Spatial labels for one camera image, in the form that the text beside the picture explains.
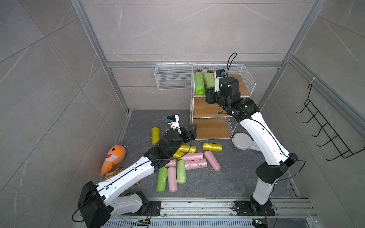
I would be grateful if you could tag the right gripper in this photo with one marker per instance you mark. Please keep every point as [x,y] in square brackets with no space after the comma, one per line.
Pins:
[209,94]

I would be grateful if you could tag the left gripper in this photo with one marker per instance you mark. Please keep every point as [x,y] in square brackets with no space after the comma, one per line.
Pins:
[190,136]

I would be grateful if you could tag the green roll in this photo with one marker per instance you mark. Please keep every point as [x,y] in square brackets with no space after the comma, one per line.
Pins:
[181,172]
[209,80]
[161,180]
[199,83]

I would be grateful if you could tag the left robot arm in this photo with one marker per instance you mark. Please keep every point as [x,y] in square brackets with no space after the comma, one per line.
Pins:
[96,200]

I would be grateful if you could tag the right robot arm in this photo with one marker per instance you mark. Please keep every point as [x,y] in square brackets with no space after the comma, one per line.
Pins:
[262,148]

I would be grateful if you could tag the yellow roll middle horizontal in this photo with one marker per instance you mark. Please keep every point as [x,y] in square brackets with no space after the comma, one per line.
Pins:
[187,149]

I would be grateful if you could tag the yellow roll horizontal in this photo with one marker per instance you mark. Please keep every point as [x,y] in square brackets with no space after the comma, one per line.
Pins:
[212,147]
[187,149]

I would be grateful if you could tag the yellow roll right horizontal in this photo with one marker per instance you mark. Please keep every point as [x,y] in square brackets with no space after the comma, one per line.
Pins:
[212,147]

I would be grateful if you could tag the yellow roll diagonal centre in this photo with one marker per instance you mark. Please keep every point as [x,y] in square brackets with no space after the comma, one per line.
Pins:
[178,155]

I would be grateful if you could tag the pink roll upper centre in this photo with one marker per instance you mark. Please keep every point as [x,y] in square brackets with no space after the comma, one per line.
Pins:
[193,157]

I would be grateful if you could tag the pink roll right diagonal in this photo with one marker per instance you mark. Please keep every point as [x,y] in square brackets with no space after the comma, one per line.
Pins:
[212,160]

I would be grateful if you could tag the pink roll lower centre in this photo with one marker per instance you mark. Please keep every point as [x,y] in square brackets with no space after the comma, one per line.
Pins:
[191,165]

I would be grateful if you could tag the pink roll left horizontal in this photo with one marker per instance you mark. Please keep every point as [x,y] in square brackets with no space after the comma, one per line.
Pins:
[171,163]

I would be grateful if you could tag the yellow roll far left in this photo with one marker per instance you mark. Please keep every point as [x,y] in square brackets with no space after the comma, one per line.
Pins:
[155,135]

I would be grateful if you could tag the pink roll bottom upright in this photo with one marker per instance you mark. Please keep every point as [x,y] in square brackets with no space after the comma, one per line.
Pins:
[172,179]

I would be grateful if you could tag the white round paddle object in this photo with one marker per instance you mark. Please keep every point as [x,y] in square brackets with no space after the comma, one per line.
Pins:
[243,141]

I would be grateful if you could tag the orange carrot plush toy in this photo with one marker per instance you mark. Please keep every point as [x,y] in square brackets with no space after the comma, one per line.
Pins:
[115,155]

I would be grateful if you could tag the white wire three-tier shelf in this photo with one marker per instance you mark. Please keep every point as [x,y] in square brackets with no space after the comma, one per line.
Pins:
[212,122]

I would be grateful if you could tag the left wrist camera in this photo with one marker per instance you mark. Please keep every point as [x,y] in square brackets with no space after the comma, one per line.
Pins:
[173,123]

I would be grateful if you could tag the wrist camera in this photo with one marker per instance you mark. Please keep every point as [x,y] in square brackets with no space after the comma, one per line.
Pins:
[220,73]
[173,123]

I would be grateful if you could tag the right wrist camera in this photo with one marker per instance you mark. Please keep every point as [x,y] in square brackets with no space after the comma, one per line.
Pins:
[220,73]

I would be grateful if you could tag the white wire wall basket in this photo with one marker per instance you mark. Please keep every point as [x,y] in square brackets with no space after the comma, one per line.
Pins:
[173,76]

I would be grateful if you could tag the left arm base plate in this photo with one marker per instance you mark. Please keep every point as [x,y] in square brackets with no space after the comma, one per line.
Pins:
[152,208]

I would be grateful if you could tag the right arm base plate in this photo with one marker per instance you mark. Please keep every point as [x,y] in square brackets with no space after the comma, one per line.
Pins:
[252,208]

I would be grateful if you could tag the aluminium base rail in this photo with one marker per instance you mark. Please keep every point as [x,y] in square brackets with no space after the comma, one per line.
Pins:
[222,208]

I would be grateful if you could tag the black wire wall hook rack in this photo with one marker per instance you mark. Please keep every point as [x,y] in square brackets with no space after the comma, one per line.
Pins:
[342,150]

